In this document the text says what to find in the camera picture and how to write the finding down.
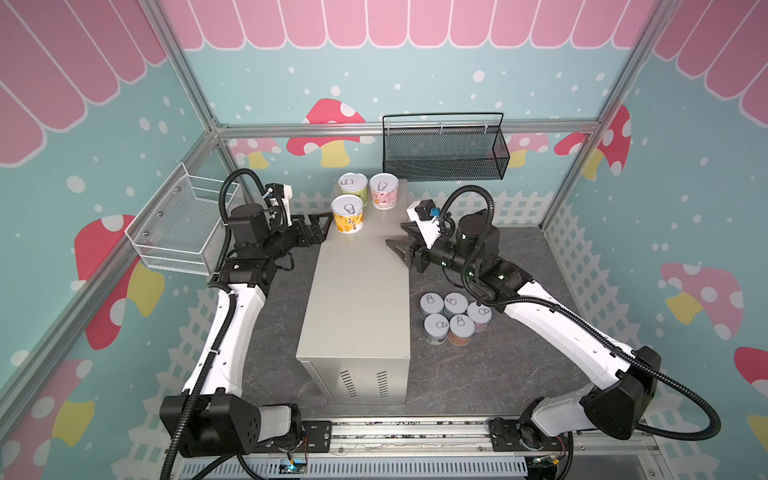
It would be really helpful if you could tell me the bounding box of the yellow label can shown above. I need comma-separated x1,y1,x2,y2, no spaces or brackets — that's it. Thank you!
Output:
331,194,364,235

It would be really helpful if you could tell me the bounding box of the green label can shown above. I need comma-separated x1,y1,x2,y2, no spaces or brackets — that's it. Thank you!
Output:
337,173,369,206

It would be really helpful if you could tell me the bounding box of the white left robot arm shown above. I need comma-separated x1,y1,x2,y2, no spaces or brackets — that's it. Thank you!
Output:
159,168,333,479

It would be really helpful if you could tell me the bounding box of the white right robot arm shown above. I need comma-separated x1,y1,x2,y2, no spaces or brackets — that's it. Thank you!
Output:
386,185,722,450

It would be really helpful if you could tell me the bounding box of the grey metal cabinet counter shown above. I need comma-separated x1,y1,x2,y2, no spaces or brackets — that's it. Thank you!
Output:
296,203,411,404

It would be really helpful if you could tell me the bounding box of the white lid can left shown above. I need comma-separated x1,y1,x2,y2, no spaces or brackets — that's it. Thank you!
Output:
419,292,444,319

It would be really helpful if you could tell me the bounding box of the white lid can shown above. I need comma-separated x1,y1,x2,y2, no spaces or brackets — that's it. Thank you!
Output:
443,292,469,319
419,292,444,319

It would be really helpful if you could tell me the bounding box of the white lid can rear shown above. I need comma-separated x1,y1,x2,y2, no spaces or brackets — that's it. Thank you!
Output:
443,292,469,319

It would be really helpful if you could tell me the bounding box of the grey label can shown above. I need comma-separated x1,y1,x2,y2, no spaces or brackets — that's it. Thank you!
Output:
423,314,450,345

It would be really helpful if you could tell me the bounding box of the pink white label can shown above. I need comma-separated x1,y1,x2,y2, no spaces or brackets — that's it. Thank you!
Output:
466,302,493,333

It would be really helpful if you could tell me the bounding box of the brown label can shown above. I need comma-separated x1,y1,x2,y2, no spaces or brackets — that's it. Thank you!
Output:
448,314,476,346

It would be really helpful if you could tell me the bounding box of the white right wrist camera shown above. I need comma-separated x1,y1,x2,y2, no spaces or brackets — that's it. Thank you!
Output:
406,199,441,249

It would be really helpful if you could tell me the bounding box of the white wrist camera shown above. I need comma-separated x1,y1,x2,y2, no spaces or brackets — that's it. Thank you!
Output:
406,199,441,249
263,183,293,231

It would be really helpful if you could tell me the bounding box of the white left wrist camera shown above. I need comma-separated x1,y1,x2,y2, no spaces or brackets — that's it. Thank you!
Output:
263,183,293,231

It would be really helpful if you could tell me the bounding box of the black mesh wall basket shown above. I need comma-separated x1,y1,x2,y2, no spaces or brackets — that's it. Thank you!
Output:
381,112,510,182

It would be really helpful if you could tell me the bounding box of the white wire wall basket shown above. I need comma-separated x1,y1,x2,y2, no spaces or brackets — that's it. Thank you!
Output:
125,164,224,277

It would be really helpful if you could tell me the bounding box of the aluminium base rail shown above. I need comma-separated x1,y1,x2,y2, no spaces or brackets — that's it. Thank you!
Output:
173,416,673,479

